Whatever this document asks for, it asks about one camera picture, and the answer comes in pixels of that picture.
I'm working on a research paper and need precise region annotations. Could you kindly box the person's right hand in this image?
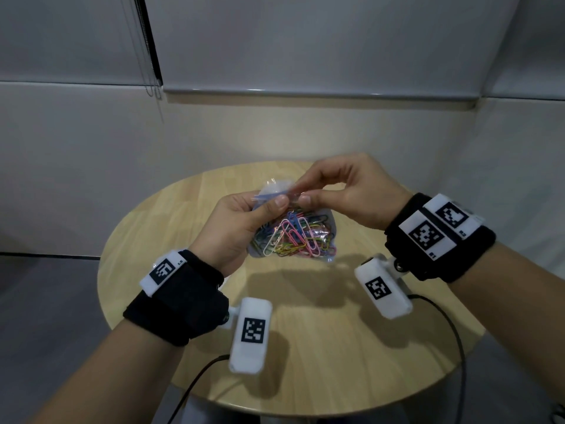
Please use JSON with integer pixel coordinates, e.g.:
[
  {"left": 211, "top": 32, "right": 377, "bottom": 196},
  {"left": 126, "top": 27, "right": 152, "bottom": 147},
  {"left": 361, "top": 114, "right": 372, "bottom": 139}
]
[{"left": 289, "top": 153, "right": 414, "bottom": 231}]

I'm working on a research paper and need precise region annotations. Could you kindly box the person's left hand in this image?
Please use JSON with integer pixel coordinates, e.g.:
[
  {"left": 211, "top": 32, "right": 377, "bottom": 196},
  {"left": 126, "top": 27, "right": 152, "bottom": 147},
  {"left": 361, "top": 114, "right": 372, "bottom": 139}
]
[{"left": 189, "top": 191, "right": 290, "bottom": 278}]

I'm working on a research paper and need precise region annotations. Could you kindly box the clear plastic zip bag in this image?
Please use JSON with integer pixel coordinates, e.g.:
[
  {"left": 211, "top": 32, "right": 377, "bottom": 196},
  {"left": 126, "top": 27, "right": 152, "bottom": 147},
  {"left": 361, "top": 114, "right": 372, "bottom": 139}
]
[{"left": 248, "top": 178, "right": 337, "bottom": 263}]

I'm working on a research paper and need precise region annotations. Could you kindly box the person's left forearm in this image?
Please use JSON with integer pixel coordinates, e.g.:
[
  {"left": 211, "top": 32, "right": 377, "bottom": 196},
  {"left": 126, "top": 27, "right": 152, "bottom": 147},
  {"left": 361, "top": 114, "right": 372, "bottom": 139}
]
[{"left": 31, "top": 320, "right": 184, "bottom": 424}]

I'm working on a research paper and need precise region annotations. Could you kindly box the person's right forearm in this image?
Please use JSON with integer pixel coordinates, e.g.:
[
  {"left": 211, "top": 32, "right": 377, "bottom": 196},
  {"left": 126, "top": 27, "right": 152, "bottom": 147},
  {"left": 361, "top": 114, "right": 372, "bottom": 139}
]
[{"left": 448, "top": 242, "right": 565, "bottom": 404}]

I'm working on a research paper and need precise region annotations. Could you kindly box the pile of coloured paper clips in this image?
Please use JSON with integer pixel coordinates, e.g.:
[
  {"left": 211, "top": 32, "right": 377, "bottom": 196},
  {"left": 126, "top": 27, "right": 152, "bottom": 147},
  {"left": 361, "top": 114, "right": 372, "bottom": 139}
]
[{"left": 251, "top": 207, "right": 336, "bottom": 259}]

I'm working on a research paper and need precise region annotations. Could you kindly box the black wristband with marker tag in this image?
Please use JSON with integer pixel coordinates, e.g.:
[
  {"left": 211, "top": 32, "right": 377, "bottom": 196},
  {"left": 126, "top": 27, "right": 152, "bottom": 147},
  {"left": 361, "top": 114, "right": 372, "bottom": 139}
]
[{"left": 123, "top": 249, "right": 230, "bottom": 347}]

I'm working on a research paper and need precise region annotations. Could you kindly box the black wristband with marker tags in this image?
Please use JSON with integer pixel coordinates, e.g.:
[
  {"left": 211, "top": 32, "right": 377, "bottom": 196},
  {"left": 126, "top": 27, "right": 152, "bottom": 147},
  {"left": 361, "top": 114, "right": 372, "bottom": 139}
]
[{"left": 384, "top": 193, "right": 496, "bottom": 283}]

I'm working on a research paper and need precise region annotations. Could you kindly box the round wooden table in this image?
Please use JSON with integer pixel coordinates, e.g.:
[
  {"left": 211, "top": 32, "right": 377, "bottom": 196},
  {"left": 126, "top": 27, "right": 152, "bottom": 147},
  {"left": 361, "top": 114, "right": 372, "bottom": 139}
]
[{"left": 97, "top": 160, "right": 486, "bottom": 424}]

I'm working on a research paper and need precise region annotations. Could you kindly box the wide white roller blind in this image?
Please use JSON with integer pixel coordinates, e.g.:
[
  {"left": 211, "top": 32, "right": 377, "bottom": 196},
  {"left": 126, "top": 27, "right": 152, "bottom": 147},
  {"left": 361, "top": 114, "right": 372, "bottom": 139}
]
[{"left": 145, "top": 0, "right": 522, "bottom": 100}]

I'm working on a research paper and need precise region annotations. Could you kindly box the white wrist camera with marker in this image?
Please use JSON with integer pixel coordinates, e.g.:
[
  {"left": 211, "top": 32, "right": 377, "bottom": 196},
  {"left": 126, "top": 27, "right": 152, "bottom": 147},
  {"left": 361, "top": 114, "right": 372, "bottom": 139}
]
[
  {"left": 221, "top": 297, "right": 273, "bottom": 375},
  {"left": 354, "top": 254, "right": 413, "bottom": 320}
]

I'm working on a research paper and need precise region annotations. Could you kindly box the black camera cable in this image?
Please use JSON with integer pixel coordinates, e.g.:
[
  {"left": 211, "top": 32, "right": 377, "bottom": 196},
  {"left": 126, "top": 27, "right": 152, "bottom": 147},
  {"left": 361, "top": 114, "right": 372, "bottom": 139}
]
[
  {"left": 167, "top": 354, "right": 230, "bottom": 424},
  {"left": 407, "top": 294, "right": 467, "bottom": 424}
]

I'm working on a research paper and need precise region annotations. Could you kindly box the blind pull cord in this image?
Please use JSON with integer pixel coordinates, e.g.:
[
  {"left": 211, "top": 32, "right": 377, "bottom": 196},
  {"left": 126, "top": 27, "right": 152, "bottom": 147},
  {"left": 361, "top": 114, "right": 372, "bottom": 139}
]
[{"left": 132, "top": 0, "right": 164, "bottom": 100}]

